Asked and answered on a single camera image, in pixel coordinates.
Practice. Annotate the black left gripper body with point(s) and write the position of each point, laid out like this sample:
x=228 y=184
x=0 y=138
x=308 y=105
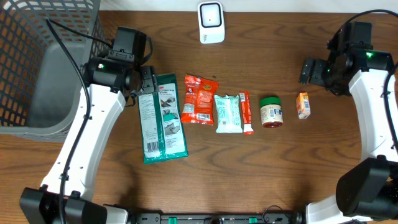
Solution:
x=150 y=84

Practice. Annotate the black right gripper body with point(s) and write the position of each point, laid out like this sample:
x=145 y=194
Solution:
x=324 y=74

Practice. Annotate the small orange box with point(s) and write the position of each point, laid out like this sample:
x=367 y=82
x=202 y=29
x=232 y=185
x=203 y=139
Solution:
x=303 y=106

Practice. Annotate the green lid jar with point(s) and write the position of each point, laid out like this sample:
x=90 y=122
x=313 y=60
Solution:
x=271 y=112

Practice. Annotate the orange red snack bag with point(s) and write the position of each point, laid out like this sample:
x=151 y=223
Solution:
x=199 y=98

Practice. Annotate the green 3M cloth package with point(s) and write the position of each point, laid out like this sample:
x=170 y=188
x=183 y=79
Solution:
x=163 y=137

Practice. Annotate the red stick packet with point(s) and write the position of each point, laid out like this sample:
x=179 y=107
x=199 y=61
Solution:
x=246 y=112

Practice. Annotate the light teal wipes packet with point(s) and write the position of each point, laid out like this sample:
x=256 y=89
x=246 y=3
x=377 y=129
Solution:
x=228 y=113

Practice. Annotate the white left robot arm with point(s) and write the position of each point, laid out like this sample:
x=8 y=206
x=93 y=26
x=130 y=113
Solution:
x=65 y=194

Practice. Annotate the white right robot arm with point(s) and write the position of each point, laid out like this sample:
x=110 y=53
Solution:
x=368 y=192

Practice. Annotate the white barcode scanner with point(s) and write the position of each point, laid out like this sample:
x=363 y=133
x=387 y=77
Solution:
x=211 y=22

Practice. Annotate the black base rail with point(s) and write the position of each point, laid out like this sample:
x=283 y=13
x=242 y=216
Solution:
x=271 y=215

